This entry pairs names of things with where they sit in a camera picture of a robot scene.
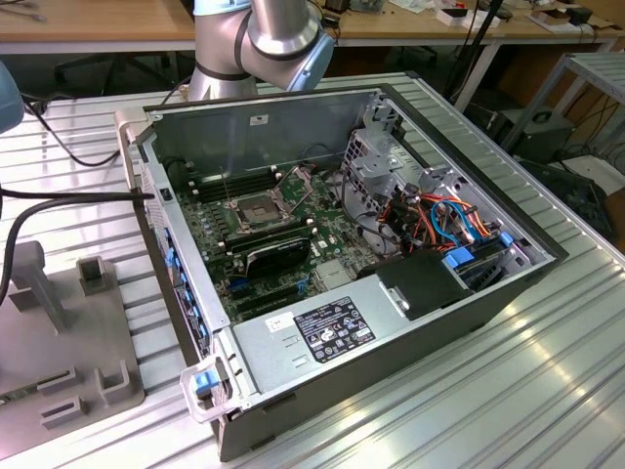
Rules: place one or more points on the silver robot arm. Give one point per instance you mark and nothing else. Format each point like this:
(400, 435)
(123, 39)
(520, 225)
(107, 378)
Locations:
(283, 29)

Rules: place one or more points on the black RAM slot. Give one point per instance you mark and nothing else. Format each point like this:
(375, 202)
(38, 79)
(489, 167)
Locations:
(266, 229)
(271, 239)
(234, 177)
(241, 188)

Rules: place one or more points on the CPU socket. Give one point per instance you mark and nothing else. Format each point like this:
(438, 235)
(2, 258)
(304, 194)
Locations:
(254, 212)

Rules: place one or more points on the black expansion slot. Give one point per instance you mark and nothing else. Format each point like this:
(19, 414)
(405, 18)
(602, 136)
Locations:
(266, 297)

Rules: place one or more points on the green motherboard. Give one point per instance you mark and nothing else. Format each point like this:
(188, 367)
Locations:
(337, 229)

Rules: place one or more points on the black graphics card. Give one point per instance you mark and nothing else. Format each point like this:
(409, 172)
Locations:
(278, 256)

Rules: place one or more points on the silver chipset heatsink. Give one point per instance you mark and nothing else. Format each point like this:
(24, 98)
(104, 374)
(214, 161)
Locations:
(334, 273)

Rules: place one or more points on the metal drive cage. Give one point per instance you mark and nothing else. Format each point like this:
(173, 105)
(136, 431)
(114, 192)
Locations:
(376, 171)

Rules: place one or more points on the black power supply label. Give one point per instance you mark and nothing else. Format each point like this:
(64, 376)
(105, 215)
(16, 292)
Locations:
(334, 329)

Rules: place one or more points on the thin metal locking lever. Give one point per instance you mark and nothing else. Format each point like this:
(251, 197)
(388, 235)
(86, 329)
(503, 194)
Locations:
(226, 185)

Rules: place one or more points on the black plastic shroud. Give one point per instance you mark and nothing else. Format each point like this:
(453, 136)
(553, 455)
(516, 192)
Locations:
(420, 283)

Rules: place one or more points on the silver power supply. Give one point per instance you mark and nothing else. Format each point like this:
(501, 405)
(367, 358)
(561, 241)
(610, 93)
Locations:
(273, 356)

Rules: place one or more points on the hard disk in blue carrier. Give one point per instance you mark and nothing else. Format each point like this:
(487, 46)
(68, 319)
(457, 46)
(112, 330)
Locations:
(459, 258)

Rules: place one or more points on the open black PC case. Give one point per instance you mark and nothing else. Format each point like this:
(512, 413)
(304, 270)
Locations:
(390, 386)

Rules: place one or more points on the blue case latch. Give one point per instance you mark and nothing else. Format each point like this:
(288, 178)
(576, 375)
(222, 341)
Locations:
(205, 383)

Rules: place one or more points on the black tripod pole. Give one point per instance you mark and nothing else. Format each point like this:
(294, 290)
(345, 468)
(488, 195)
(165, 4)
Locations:
(469, 54)

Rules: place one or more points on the white box on desk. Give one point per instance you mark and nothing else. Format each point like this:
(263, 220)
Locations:
(456, 17)

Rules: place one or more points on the grey parts rack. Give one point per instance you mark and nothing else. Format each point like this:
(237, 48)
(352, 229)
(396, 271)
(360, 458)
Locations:
(58, 342)

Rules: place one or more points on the wooden desk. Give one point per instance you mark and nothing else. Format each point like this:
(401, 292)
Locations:
(122, 22)

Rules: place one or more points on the green circuit board part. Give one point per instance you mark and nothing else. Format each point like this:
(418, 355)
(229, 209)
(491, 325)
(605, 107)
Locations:
(17, 393)

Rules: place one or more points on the grey metal shelf frame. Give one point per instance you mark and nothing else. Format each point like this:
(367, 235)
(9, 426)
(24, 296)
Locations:
(593, 68)

